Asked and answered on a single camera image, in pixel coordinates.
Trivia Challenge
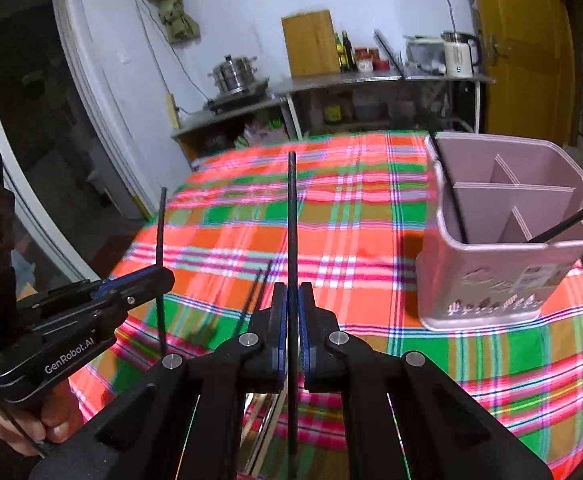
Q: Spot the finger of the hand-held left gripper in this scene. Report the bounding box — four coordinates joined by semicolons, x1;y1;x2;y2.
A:
16;266;171;312
34;270;177;347

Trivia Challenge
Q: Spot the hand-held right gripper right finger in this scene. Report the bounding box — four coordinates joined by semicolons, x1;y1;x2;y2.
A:
299;283;555;480

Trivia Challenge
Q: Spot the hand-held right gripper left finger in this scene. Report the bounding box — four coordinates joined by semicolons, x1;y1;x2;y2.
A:
32;282;289;480

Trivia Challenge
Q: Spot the black chopstick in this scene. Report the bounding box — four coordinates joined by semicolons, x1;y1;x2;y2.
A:
286;151;298;463
374;29;471;246
240;268;264;318
529;192;583;246
156;186;168;358

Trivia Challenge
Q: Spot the dark brown chopstick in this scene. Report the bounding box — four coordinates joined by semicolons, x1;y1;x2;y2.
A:
256;258;275;293

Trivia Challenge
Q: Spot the pink plastic utensil holder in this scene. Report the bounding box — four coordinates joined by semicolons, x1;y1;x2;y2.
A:
415;131;583;332

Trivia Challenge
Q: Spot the person's left hand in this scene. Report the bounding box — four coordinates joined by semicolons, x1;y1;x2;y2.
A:
0;379;86;457

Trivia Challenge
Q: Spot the plaid tablecloth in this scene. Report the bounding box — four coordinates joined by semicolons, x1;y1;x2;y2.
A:
69;130;583;480

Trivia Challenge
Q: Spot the low metal shelf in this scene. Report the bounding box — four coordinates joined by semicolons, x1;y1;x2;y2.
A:
170;94;293;163

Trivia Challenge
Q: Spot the white framed glass door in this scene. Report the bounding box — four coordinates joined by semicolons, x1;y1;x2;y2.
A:
0;0;192;293

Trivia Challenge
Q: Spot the gas stove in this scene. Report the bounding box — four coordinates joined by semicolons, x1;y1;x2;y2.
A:
204;82;273;114

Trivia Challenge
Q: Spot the steel steamer pot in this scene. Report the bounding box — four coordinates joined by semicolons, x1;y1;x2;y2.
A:
208;53;270;95

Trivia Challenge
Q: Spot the metal counter table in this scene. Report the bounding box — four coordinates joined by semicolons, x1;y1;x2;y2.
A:
270;70;498;142

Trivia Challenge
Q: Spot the red label jar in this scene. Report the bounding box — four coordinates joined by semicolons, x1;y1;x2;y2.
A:
354;47;375;74

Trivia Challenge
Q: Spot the hanging green cloth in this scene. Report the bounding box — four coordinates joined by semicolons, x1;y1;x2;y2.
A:
130;0;203;46

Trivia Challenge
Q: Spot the wooden cutting board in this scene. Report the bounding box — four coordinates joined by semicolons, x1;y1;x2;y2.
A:
281;9;341;79

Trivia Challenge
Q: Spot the white electric kettle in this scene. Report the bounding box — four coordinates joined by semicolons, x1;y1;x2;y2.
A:
440;30;483;80

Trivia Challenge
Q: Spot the yellow wooden door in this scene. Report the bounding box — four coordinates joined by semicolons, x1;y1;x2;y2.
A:
464;0;578;150

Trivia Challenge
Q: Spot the thin wall wire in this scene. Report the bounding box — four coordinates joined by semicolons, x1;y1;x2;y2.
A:
134;0;210;107

